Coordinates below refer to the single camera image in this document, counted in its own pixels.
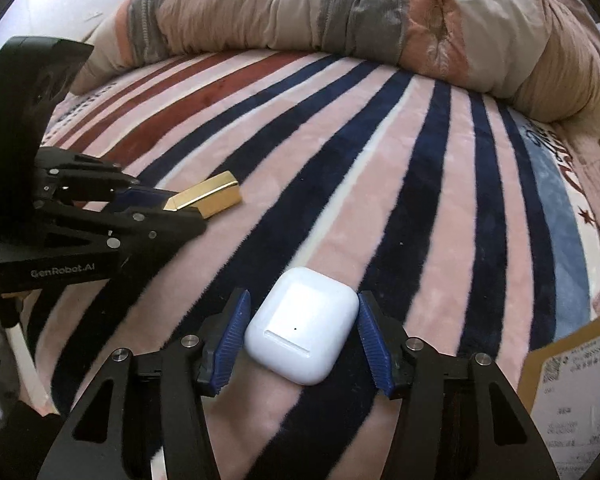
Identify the rolled pink grey duvet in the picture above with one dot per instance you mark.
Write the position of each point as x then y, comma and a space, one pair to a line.
280, 10

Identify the white earbud case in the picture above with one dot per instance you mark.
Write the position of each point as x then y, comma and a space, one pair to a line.
300, 320

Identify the pink bed sheet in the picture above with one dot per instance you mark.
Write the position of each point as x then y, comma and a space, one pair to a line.
597, 195

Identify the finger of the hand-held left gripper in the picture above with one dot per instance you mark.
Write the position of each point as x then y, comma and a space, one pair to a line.
145, 232
140, 199

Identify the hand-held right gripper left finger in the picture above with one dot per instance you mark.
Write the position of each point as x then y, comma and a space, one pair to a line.
230, 345

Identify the cardboard box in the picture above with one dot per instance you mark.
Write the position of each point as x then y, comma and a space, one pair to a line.
570, 410

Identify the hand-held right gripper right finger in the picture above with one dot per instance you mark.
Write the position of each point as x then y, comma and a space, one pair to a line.
375, 345

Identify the gold bar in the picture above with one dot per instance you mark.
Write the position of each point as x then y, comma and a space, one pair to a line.
210, 192

